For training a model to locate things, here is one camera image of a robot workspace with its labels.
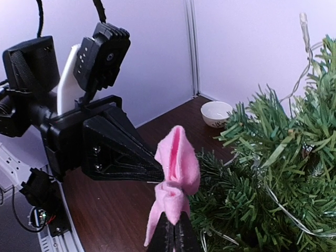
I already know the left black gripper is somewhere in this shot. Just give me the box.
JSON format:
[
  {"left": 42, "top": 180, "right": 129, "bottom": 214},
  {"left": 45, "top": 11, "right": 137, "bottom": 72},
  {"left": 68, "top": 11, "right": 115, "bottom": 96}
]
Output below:
[{"left": 39, "top": 96, "right": 164, "bottom": 182}]

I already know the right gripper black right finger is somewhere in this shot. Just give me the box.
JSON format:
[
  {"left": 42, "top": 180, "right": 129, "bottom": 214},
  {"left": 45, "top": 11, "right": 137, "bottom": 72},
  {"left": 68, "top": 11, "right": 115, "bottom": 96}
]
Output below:
[{"left": 174, "top": 212, "right": 201, "bottom": 252}]

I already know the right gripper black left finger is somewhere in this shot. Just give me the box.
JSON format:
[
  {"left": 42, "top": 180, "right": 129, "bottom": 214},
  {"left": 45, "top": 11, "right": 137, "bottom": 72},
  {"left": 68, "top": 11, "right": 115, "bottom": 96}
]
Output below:
[{"left": 148, "top": 212, "right": 175, "bottom": 252}]

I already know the pink felt bow ornament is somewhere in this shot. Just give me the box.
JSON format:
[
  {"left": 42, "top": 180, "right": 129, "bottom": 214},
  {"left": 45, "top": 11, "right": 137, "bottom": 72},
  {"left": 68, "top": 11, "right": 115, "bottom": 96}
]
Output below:
[{"left": 144, "top": 125, "right": 201, "bottom": 247}]

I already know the small green christmas tree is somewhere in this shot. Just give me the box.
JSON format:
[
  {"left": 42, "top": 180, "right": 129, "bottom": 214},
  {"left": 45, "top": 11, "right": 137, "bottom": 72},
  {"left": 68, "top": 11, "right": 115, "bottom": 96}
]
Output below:
[{"left": 191, "top": 36, "right": 335, "bottom": 251}]

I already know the fairy light string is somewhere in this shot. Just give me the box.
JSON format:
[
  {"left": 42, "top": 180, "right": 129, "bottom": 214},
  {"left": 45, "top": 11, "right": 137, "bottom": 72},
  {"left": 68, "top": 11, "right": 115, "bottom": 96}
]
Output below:
[{"left": 199, "top": 12, "right": 336, "bottom": 247}]

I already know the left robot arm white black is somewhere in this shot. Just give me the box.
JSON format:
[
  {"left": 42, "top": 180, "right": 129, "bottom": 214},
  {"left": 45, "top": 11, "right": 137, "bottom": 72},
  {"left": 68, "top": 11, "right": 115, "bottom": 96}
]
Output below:
[{"left": 1, "top": 35, "right": 163, "bottom": 182}]

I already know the small white bowl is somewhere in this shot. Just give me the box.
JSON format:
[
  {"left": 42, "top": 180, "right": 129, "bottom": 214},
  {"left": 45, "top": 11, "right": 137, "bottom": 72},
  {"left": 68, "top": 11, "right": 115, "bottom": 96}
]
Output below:
[{"left": 200, "top": 101, "right": 233, "bottom": 129}]

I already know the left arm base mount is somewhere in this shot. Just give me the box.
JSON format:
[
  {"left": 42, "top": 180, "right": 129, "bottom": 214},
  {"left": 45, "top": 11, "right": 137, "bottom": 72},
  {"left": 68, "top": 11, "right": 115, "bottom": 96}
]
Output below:
[{"left": 19, "top": 168, "right": 71, "bottom": 237}]

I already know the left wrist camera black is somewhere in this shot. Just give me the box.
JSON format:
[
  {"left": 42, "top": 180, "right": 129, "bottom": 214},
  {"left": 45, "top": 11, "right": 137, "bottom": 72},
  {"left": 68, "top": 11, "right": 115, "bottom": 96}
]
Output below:
[{"left": 56, "top": 22, "right": 131, "bottom": 116}]

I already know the front aluminium rail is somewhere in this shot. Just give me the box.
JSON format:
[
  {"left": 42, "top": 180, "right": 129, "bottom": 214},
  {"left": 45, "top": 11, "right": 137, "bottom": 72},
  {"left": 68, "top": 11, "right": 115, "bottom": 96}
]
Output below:
[{"left": 37, "top": 222, "right": 85, "bottom": 252}]

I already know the left black cable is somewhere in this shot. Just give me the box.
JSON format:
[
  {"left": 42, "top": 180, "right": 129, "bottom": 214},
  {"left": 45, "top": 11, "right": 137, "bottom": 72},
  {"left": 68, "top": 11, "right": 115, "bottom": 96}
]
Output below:
[{"left": 35, "top": 0, "right": 108, "bottom": 39}]

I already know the left aluminium frame post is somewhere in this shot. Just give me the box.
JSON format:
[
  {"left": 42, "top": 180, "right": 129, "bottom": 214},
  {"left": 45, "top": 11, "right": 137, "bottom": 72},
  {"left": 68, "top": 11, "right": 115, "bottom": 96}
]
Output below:
[{"left": 184, "top": 0, "right": 201, "bottom": 98}]

